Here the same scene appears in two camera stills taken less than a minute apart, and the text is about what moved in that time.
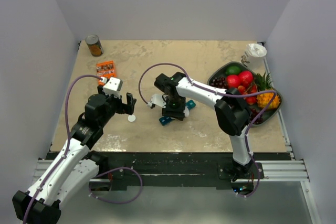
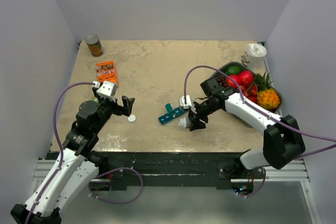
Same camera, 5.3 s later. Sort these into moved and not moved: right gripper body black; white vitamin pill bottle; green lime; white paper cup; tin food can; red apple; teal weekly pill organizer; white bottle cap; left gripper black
Moved: right gripper body black; teal weekly pill organizer; white vitamin pill bottle
Not moved: green lime; left gripper black; white paper cup; red apple; tin food can; white bottle cap
